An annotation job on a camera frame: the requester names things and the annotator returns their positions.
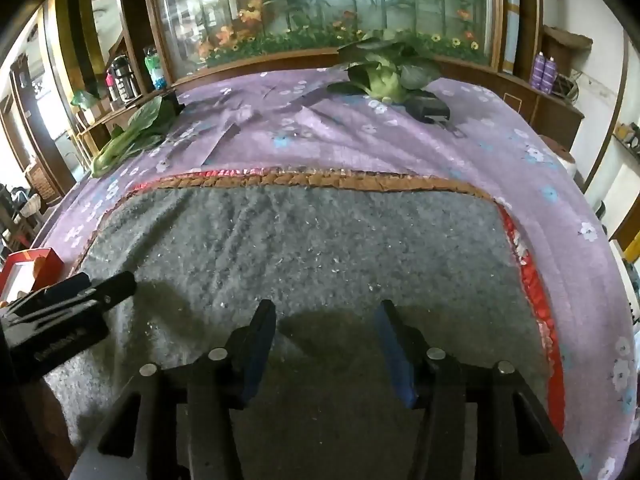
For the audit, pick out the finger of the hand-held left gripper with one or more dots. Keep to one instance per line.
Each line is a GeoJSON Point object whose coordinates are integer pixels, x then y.
{"type": "Point", "coordinates": [112, 290]}
{"type": "Point", "coordinates": [50, 295]}

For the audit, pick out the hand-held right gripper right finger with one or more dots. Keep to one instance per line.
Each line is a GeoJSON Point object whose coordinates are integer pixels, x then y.
{"type": "Point", "coordinates": [397, 360]}

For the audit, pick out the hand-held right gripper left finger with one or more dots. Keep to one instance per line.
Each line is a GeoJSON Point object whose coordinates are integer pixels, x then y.
{"type": "Point", "coordinates": [260, 350]}

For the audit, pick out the red-rimmed white box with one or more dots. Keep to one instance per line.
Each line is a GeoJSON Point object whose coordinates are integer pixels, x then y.
{"type": "Point", "coordinates": [50, 265]}

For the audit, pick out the grey mat with red border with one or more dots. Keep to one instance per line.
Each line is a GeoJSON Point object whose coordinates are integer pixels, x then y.
{"type": "Point", "coordinates": [300, 240]}

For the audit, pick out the green bok choy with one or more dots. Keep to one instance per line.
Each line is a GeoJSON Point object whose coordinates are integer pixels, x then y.
{"type": "Point", "coordinates": [135, 132]}

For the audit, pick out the green plastic bag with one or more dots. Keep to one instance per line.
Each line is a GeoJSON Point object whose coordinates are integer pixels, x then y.
{"type": "Point", "coordinates": [82, 99]}

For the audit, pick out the pink bottle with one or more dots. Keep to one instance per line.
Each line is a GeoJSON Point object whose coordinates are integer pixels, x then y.
{"type": "Point", "coordinates": [110, 86]}

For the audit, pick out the purple floral blanket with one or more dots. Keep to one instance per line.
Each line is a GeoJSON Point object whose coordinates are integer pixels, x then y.
{"type": "Point", "coordinates": [350, 145]}

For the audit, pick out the green bottle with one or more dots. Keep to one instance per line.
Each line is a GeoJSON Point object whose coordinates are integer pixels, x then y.
{"type": "Point", "coordinates": [154, 70]}

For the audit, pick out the white roll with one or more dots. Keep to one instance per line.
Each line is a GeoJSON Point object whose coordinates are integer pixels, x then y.
{"type": "Point", "coordinates": [562, 156]}

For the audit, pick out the dark-leaf green cabbage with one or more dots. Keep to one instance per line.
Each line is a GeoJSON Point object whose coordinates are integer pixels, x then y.
{"type": "Point", "coordinates": [382, 80]}

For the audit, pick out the floral glass cabinet panel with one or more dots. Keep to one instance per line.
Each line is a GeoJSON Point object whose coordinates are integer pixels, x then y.
{"type": "Point", "coordinates": [325, 0]}

